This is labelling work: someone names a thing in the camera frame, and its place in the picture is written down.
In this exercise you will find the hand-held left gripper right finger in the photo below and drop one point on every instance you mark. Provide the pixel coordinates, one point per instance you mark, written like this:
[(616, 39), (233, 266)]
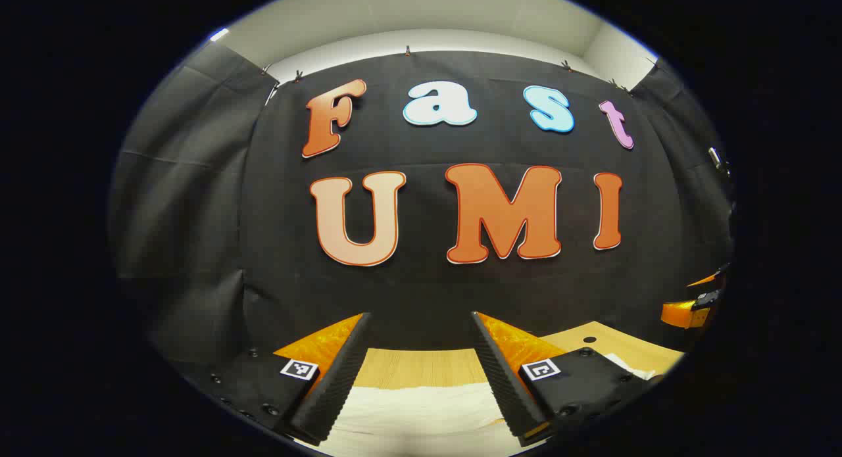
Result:
[(506, 384)]

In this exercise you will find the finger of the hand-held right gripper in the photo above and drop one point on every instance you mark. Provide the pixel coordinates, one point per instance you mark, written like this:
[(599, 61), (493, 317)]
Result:
[(704, 281), (684, 314)]

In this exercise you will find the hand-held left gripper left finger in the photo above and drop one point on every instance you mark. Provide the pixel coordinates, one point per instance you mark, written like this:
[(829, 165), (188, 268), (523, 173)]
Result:
[(332, 391)]

